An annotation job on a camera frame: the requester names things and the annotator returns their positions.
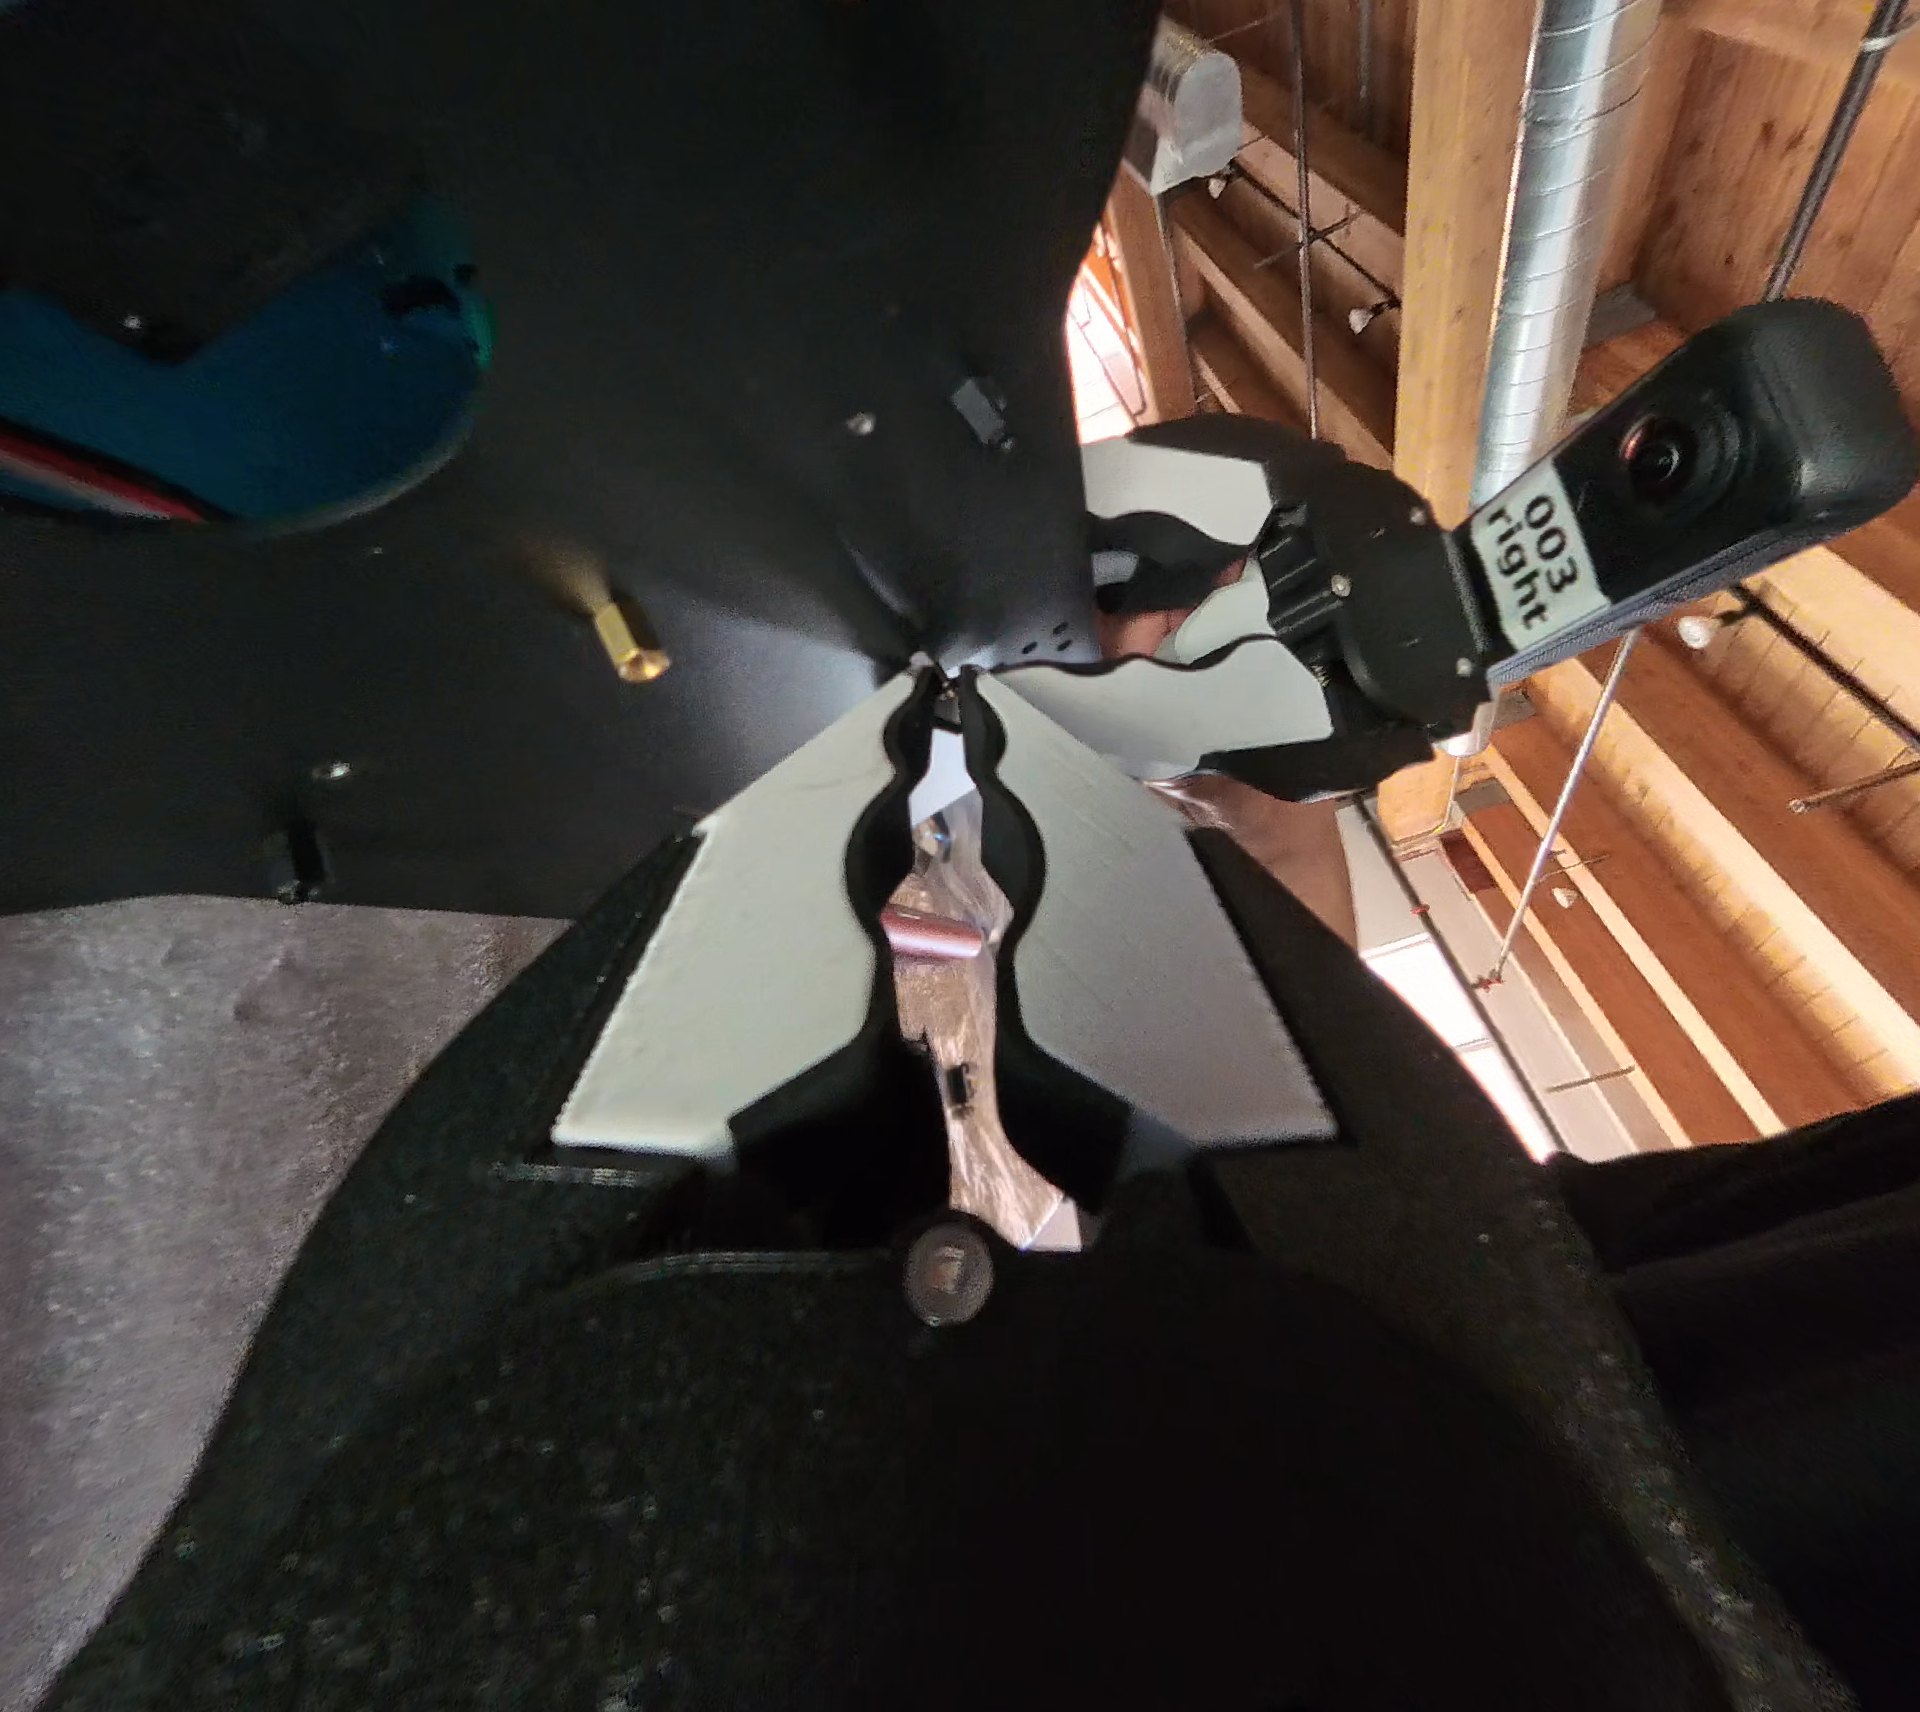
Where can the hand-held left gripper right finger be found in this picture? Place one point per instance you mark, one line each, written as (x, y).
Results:
(1170, 977)

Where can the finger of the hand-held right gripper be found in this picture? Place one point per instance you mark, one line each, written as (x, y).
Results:
(1170, 491)
(1200, 715)

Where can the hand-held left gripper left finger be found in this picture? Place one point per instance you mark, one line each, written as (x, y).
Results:
(735, 977)

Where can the blue hobby robot arm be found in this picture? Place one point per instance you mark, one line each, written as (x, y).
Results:
(601, 242)

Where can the person's right hand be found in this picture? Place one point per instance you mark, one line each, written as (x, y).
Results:
(1140, 632)

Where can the red screwdriver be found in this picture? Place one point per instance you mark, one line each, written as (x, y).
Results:
(939, 935)

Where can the large clear zip bag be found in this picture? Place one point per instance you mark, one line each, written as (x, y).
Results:
(974, 1143)

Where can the thin metal ceiling rod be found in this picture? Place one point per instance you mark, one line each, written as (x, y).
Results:
(1299, 92)

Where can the white foam sheet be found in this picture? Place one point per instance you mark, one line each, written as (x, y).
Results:
(151, 1143)

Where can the silver duct vent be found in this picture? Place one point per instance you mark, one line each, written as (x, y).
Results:
(1192, 107)

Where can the silver ventilation duct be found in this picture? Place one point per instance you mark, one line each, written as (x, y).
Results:
(1574, 92)

